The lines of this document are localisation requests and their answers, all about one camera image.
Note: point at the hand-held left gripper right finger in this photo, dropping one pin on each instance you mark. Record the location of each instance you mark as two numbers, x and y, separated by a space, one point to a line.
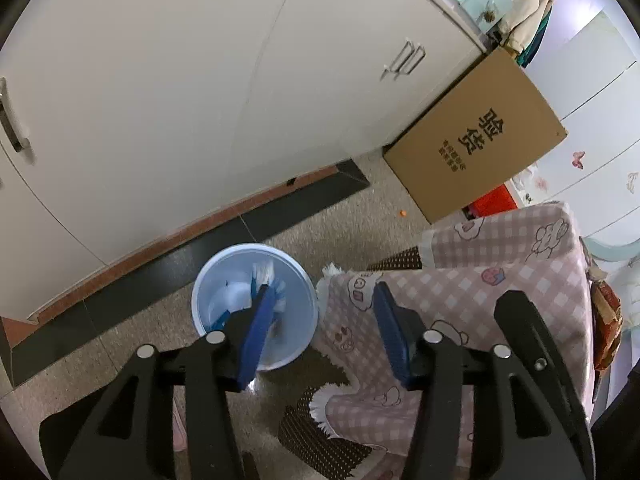
392 335

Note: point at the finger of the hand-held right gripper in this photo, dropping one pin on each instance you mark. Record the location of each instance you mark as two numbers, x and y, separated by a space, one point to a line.
520 310

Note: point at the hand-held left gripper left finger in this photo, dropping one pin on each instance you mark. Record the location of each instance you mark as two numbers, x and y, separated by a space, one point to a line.
257 335

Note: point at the light blue plastic bin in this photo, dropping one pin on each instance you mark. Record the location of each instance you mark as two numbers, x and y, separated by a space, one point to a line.
300 310

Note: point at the white plastic wrapper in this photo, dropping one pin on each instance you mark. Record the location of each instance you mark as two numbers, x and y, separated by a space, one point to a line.
265 272

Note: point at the pink checked tablecloth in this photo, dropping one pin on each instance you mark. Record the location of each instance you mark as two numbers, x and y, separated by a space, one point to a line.
450 280

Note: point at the orange patterned bag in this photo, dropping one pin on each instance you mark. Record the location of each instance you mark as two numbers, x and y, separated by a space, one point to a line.
606 330

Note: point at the red storage box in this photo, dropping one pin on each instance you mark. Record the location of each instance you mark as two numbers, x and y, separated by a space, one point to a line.
492 200

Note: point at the pink flower sticker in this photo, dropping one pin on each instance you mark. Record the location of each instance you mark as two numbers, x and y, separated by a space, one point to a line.
539 179

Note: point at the pink butterfly sticker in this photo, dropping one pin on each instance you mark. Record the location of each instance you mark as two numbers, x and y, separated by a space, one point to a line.
577 159

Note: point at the beige butterfly sticker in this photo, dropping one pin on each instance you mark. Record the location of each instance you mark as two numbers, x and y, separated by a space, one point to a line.
633 181

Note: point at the white wardrobe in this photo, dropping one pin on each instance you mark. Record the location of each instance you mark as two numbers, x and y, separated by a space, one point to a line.
590 110

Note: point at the large brown cardboard box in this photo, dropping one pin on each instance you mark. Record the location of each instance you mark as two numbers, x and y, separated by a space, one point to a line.
500 85

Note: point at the green hanging jacket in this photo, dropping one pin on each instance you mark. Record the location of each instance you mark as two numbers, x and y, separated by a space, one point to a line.
532 45

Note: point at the long white floor cabinet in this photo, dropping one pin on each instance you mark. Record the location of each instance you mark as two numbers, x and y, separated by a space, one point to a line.
150 85

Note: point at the pinecone drawer pull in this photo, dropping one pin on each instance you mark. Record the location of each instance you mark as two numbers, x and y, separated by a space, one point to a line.
490 12

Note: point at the cream hanging jacket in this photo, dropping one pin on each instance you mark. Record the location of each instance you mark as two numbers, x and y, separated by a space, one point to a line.
525 10

